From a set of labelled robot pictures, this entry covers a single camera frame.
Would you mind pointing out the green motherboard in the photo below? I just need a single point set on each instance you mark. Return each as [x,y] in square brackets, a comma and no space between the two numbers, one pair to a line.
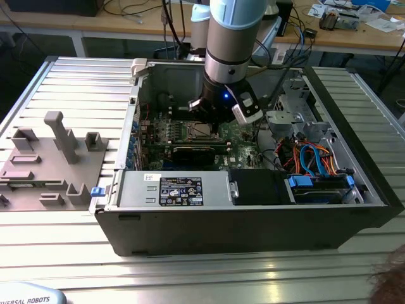
[245,149]

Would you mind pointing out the black RAM slot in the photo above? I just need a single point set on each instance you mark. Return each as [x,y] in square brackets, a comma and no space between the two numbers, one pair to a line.
[178,114]
[178,119]
[178,111]

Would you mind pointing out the grey power supply unit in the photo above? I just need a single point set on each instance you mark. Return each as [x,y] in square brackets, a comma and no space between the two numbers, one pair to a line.
[136,190]

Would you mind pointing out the CPU socket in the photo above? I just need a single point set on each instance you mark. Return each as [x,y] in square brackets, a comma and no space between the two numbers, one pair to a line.
[205,140]

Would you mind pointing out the blue cardboard box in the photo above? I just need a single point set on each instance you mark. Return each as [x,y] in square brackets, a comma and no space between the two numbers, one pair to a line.
[375,3]

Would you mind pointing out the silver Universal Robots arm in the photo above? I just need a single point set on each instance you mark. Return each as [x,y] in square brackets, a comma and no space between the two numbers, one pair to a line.
[228,41]

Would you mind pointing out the pale blue teach pendant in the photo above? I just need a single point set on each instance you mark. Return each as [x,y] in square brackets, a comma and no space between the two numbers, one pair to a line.
[28,294]

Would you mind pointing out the white paper sheets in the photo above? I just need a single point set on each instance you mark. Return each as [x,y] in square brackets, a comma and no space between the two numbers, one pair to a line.
[384,25]

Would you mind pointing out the small black box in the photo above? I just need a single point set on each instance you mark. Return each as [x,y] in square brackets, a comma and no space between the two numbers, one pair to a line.
[310,33]

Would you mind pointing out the silver hard disk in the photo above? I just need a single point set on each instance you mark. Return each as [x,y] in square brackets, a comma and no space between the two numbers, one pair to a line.
[316,194]

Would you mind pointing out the black graphics card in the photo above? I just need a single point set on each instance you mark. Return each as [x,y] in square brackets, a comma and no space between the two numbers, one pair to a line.
[193,155]

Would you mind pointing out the wooden desk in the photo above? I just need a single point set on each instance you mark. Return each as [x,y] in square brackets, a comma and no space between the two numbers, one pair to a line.
[348,39]
[95,23]

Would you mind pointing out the grey metal drive cage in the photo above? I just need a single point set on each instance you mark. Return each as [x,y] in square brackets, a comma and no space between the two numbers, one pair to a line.
[278,122]

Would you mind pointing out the blue expansion card retainer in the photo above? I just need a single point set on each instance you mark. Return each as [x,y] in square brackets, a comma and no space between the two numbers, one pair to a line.
[130,149]

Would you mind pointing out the silver CPU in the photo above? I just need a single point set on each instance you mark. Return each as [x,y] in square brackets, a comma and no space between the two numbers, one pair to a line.
[199,129]

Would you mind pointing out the CPU cooler heatsink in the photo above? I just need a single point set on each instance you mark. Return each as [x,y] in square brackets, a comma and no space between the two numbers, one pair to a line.
[329,21]

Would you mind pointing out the grey metal case bracket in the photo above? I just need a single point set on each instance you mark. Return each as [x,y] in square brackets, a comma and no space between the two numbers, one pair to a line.
[295,90]

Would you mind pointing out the grey case latch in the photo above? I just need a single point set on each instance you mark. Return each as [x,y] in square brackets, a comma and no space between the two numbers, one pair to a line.
[139,67]

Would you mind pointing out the blue case latch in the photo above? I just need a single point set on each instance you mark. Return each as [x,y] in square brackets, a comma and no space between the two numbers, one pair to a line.
[97,192]

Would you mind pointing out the black PC case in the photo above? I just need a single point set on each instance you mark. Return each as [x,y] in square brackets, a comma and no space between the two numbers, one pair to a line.
[221,231]

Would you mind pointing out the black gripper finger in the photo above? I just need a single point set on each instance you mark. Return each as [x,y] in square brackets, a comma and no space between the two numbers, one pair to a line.
[215,128]
[197,106]

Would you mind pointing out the grey electronic device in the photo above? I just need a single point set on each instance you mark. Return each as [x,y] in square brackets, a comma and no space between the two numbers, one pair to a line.
[348,22]

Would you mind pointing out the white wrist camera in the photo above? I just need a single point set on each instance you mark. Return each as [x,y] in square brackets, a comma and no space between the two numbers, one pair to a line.
[248,109]

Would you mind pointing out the grey parts rack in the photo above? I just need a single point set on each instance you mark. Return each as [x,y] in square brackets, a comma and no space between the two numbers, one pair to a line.
[47,164]

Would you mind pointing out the person head brown hair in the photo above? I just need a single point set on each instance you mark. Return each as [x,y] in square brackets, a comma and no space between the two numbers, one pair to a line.
[392,278]

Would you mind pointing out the blue disk carrier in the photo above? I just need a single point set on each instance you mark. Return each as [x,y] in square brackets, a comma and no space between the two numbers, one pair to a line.
[300,183]

